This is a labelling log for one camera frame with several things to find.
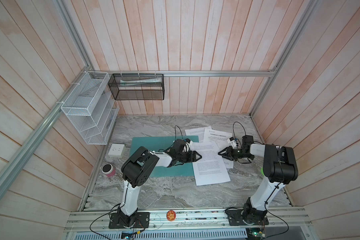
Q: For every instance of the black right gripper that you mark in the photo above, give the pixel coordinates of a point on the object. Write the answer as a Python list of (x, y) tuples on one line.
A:
[(228, 153)]

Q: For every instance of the white power socket box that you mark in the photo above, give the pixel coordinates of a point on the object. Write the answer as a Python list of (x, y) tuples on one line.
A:
[(116, 150)]

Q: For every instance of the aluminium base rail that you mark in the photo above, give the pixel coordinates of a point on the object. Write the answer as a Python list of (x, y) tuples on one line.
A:
[(282, 223)]

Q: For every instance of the pink tape roll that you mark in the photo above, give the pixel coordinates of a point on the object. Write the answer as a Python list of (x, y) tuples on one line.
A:
[(108, 170)]

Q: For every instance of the white wire mesh shelf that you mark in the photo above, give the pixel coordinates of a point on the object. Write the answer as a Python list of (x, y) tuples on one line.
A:
[(91, 108)]

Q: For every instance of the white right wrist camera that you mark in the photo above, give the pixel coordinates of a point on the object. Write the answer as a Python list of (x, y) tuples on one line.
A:
[(233, 142)]

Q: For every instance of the teal file folder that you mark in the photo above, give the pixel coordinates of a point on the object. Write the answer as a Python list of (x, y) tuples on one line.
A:
[(156, 148)]

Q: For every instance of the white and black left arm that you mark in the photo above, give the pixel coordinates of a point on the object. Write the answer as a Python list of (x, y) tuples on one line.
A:
[(138, 168)]

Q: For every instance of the red round sticker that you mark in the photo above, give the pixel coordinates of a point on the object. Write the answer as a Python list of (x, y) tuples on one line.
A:
[(171, 215)]

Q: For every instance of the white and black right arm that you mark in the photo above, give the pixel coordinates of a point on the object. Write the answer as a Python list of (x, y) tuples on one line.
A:
[(279, 169)]

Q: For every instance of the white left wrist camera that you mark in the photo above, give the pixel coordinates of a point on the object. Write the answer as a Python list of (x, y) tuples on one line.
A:
[(187, 146)]

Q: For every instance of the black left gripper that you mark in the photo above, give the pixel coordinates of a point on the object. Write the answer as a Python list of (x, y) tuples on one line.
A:
[(192, 157)]

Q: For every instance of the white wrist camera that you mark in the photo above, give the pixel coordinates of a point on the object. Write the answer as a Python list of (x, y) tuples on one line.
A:
[(187, 146), (233, 142)]

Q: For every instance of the paper with English text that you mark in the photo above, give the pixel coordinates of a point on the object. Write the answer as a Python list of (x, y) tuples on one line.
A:
[(210, 169)]

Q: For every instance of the black wire mesh basket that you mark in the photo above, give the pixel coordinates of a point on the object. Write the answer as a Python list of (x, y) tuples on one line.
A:
[(139, 87)]

